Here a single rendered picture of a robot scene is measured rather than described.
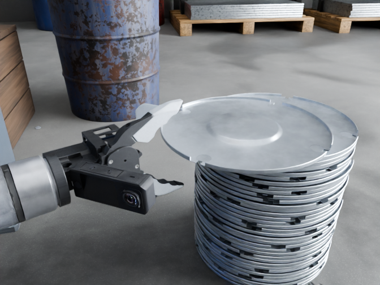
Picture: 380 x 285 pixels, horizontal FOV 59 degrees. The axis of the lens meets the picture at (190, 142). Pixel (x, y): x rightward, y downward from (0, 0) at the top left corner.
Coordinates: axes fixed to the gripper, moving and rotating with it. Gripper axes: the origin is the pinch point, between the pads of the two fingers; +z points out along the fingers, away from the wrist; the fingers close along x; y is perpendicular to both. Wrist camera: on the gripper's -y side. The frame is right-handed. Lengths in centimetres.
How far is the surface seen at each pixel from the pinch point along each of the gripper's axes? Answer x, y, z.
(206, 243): 23.7, 0.7, 5.0
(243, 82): 30, 87, 94
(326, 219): 14.7, -14.0, 20.3
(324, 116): 0.8, -3.7, 29.7
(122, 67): 8, 75, 23
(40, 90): 29, 133, 4
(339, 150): 0.8, -13.4, 20.1
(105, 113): 26, 79, 15
